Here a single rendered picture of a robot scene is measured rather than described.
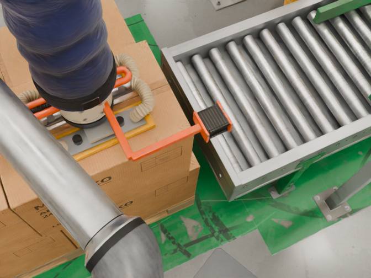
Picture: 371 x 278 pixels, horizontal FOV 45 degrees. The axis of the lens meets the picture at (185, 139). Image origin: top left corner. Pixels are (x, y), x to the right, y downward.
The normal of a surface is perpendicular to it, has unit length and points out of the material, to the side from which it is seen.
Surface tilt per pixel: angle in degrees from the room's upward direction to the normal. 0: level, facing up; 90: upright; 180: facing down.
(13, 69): 0
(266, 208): 0
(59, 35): 82
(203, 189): 0
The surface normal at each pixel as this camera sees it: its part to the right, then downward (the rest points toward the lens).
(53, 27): 0.11, 0.79
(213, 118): 0.04, -0.41
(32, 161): -0.16, -0.17
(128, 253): 0.27, -0.40
